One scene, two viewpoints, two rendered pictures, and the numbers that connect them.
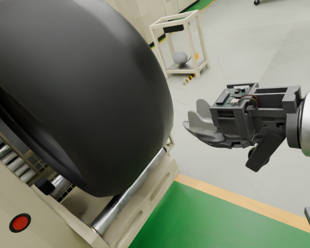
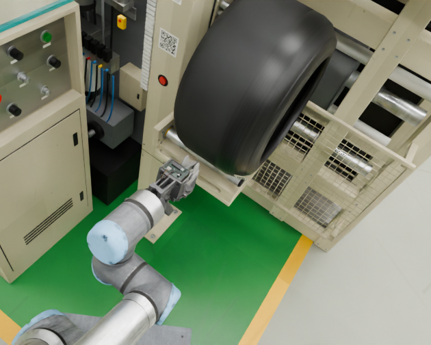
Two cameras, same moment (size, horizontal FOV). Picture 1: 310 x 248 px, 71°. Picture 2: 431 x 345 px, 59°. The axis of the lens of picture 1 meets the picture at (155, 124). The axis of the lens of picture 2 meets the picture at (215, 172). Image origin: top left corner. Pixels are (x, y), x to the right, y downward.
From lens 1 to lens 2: 86 cm
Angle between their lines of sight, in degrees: 44
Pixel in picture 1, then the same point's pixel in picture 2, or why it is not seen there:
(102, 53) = (224, 91)
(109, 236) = (166, 144)
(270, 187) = not seen: outside the picture
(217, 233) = (217, 290)
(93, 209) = not seen: hidden behind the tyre
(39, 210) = (172, 89)
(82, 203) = not seen: hidden behind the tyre
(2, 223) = (159, 70)
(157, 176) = (215, 179)
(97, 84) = (202, 94)
